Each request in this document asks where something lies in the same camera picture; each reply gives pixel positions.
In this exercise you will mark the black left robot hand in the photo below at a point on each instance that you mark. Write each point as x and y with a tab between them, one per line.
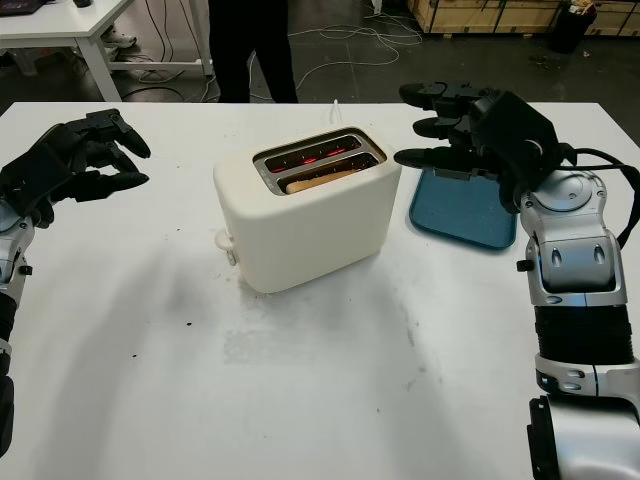
45	165

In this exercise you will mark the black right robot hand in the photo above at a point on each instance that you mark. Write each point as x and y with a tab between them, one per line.
520	140

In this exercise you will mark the golden toast slice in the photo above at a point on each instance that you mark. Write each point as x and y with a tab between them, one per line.
320	181

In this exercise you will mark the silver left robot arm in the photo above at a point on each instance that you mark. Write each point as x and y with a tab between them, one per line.
10	260

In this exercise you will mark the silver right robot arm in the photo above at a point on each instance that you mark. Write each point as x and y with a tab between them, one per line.
575	260

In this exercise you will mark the person in dark clothes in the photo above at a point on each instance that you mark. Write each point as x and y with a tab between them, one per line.
235	50

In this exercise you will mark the cream two-slot toaster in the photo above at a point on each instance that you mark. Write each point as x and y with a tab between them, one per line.
300	240

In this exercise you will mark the blue plastic tray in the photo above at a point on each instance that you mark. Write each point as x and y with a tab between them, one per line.
460	215

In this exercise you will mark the black trash bin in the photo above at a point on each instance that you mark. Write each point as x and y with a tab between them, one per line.
572	27

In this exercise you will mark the wooden crate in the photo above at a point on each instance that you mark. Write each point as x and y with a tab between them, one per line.
475	15

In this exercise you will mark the white office desk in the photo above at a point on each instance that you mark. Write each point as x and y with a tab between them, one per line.
65	25

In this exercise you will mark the white sneaker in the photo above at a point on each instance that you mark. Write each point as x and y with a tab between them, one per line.
120	39

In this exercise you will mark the dark laptop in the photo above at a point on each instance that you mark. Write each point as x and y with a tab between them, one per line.
20	5

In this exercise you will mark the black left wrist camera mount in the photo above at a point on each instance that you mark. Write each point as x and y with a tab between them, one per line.
42	215

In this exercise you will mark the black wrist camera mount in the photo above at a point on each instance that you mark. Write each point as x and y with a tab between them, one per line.
42	215
510	197

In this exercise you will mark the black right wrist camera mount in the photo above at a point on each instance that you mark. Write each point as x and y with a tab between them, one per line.
510	197

